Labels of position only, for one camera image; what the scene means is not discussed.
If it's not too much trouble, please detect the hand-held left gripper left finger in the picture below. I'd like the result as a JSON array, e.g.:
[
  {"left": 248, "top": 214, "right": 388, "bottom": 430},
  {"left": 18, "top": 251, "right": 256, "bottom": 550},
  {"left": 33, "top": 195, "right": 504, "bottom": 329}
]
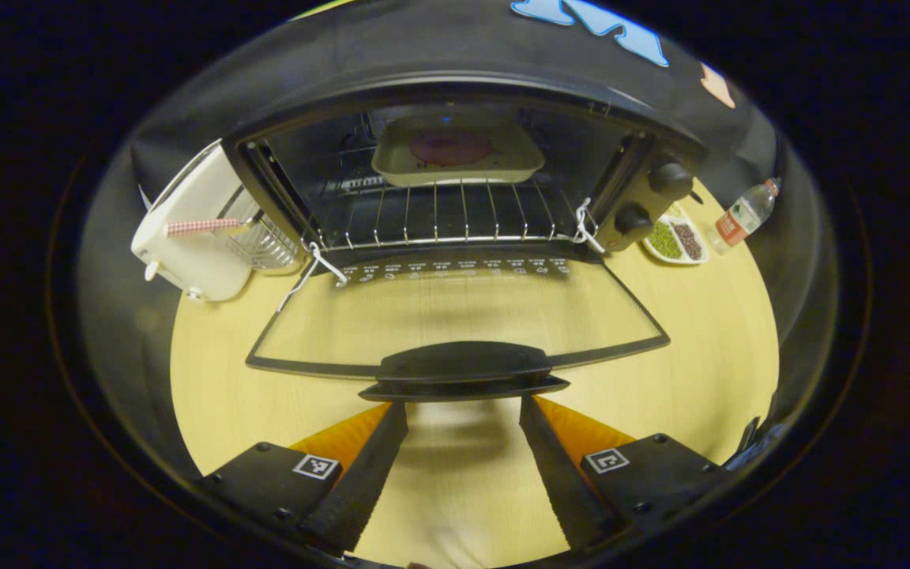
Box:
[{"left": 197, "top": 401, "right": 409, "bottom": 556}]

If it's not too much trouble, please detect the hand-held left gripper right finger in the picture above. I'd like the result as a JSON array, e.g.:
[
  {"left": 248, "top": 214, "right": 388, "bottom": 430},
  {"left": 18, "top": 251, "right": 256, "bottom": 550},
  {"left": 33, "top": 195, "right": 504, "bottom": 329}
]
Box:
[{"left": 518, "top": 394, "right": 732, "bottom": 554}]

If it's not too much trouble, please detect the black electric oven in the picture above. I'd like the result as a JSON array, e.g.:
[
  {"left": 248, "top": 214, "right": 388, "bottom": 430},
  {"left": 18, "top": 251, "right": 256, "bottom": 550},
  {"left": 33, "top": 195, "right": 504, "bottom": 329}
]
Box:
[{"left": 222, "top": 70, "right": 710, "bottom": 404}]

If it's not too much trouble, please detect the cream square plate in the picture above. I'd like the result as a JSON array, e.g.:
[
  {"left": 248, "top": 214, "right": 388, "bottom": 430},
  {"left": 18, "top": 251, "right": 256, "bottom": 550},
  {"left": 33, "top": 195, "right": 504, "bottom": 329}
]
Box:
[{"left": 370, "top": 117, "right": 547, "bottom": 189}]

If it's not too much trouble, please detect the pink round food slice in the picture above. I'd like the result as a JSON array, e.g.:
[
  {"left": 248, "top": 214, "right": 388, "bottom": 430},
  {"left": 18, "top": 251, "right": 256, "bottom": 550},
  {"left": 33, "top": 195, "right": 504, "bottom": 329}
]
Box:
[{"left": 409, "top": 129, "right": 495, "bottom": 168}]

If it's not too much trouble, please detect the white divided snack plate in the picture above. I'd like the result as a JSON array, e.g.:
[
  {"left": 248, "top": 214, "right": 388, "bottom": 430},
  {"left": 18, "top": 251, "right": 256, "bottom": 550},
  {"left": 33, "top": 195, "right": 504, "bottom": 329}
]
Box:
[{"left": 642, "top": 203, "right": 711, "bottom": 266}]

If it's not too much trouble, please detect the clear plastic bottle red label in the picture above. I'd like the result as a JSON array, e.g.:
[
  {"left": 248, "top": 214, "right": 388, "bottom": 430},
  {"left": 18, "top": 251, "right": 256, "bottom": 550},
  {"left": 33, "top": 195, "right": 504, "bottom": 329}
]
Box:
[{"left": 709, "top": 177, "right": 782, "bottom": 253}]

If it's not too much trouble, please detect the white toaster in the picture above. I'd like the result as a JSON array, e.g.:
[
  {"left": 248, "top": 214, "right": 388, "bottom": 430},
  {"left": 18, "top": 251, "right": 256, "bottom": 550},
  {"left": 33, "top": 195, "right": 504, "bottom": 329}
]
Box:
[{"left": 130, "top": 139, "right": 303, "bottom": 304}]

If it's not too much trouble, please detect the black backdrop cloth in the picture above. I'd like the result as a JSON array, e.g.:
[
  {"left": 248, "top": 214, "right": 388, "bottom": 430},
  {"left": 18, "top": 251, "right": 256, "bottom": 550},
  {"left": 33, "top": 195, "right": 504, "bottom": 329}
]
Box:
[{"left": 76, "top": 0, "right": 839, "bottom": 483}]

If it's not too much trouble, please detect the white string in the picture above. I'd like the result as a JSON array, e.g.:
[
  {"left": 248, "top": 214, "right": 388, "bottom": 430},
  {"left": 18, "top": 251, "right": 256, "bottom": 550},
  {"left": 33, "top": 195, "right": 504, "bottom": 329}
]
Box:
[
  {"left": 277, "top": 239, "right": 348, "bottom": 313},
  {"left": 572, "top": 196, "right": 607, "bottom": 255}
]

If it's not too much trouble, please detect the wire oven rack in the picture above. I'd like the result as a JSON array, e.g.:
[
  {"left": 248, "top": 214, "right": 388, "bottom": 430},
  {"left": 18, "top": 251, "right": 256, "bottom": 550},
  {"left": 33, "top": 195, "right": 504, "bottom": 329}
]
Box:
[{"left": 303, "top": 175, "right": 592, "bottom": 252}]

